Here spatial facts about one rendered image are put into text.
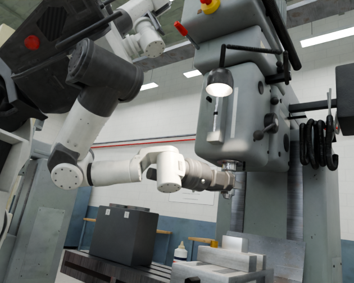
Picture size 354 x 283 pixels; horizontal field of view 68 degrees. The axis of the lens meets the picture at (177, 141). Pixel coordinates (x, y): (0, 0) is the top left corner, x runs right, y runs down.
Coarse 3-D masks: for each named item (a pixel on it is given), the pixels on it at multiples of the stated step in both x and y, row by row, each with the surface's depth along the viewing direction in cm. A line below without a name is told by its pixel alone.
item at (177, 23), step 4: (176, 24) 84; (180, 24) 85; (176, 28) 85; (180, 28) 85; (184, 28) 86; (180, 32) 86; (184, 32) 86; (188, 36) 89; (192, 40) 91; (192, 44) 92; (196, 44) 93; (196, 48) 94
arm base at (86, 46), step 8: (88, 40) 55; (80, 48) 55; (88, 48) 54; (72, 56) 58; (80, 56) 54; (88, 56) 53; (72, 64) 57; (80, 64) 54; (88, 64) 54; (72, 72) 55; (80, 72) 54; (72, 80) 57; (136, 80) 61; (80, 88) 62; (136, 88) 61; (128, 96) 63; (136, 96) 63
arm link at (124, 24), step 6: (108, 12) 90; (114, 12) 96; (126, 12) 98; (120, 18) 96; (126, 18) 97; (120, 24) 96; (126, 24) 98; (132, 24) 100; (120, 30) 96; (126, 30) 99
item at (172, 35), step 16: (0, 0) 720; (16, 0) 714; (32, 0) 706; (128, 0) 660; (176, 0) 636; (288, 0) 595; (0, 16) 732; (16, 16) 764; (160, 16) 696; (176, 16) 689; (176, 32) 743
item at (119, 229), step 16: (112, 208) 102; (128, 208) 100; (144, 208) 100; (96, 224) 104; (112, 224) 99; (128, 224) 96; (144, 224) 96; (96, 240) 101; (112, 240) 97; (128, 240) 93; (144, 240) 96; (96, 256) 99; (112, 256) 95; (128, 256) 91; (144, 256) 96
